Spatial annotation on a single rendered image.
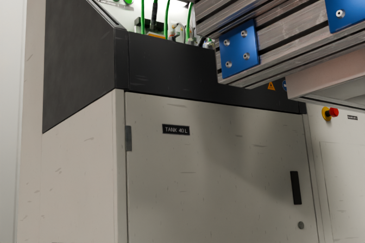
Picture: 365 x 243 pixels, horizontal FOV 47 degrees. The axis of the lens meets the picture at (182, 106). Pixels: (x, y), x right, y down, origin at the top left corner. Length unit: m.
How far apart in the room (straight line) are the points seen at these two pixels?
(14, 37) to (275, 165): 2.10
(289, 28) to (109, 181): 0.55
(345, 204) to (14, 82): 2.09
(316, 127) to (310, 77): 0.72
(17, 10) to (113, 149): 2.16
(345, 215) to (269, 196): 0.35
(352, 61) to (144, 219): 0.57
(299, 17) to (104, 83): 0.56
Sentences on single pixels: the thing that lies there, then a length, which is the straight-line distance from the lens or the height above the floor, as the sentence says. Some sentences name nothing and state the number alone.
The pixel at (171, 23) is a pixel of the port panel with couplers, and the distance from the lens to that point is 1.91.
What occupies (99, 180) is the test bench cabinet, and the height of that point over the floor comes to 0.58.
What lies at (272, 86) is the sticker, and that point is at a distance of 1.37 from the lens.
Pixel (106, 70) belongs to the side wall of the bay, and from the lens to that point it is 1.09.
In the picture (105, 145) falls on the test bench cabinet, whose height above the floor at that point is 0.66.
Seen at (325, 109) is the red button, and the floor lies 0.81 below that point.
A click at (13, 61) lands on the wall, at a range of 2.92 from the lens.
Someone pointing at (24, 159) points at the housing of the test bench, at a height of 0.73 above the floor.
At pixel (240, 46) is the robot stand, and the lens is 0.77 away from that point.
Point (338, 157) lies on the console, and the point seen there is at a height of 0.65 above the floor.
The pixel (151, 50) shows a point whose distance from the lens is 1.12.
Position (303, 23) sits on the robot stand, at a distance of 0.70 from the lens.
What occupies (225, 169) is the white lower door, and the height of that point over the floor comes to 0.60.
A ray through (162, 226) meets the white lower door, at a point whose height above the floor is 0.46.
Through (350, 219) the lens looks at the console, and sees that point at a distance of 1.54.
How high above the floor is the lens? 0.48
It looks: 15 degrees up
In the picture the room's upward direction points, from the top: 3 degrees counter-clockwise
